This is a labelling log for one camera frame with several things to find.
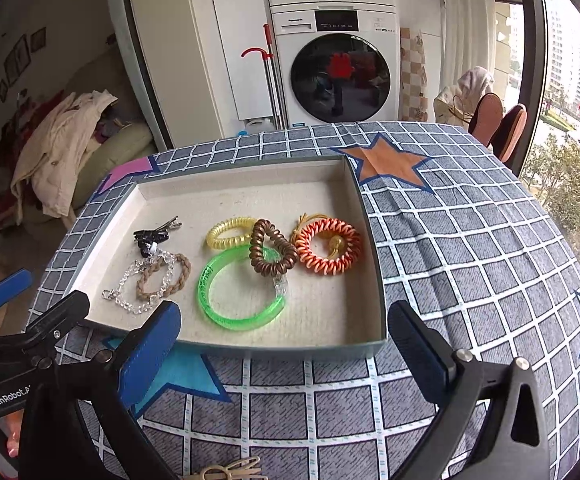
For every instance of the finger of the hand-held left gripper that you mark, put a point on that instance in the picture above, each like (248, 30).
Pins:
(12, 285)
(64, 312)

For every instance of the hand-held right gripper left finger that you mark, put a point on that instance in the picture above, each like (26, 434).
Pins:
(149, 355)

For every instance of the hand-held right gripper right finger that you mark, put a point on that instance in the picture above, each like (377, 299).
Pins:
(420, 355)

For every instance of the green translucent bangle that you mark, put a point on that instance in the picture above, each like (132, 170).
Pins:
(207, 305)

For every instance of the grey-green cardboard box tray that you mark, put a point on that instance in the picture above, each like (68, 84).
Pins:
(320, 305)

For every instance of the grey checkered tablecloth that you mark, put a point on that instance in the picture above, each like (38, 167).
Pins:
(445, 260)

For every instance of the beige hair clip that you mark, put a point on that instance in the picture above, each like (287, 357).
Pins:
(219, 471)

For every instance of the beige jacket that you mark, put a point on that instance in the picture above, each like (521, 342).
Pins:
(54, 155)

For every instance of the cream sofa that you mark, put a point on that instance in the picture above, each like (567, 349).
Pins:
(114, 155)

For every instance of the brown chair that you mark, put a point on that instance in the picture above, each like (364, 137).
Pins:
(512, 132)
(487, 120)

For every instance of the beige bag with cloth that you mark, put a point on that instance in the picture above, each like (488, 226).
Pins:
(457, 105)

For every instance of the translucent detergent jug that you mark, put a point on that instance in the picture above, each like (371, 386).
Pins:
(257, 126)

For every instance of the checkered tile panel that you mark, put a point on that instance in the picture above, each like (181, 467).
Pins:
(414, 80)

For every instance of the white tall cabinet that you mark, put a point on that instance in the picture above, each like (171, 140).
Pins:
(235, 35)

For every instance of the white front-load washing machine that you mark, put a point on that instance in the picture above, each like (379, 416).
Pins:
(290, 45)

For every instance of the white curtain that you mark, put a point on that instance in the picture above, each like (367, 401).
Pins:
(465, 20)

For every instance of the wall picture frames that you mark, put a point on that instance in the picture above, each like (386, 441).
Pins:
(17, 60)

